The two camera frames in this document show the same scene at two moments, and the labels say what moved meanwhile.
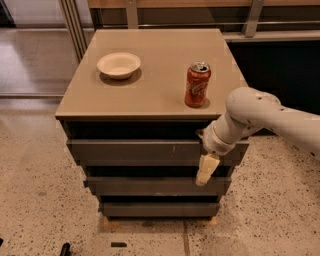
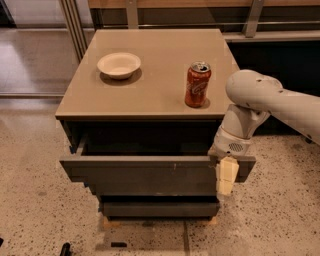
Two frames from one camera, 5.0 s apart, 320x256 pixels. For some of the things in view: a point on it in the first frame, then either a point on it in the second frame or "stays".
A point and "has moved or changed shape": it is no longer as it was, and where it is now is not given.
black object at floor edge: (65, 250) stays
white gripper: (212, 139) to (228, 145)
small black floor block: (118, 244) stays
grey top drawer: (151, 153) has moved or changed shape
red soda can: (197, 83) stays
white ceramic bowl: (119, 65) stays
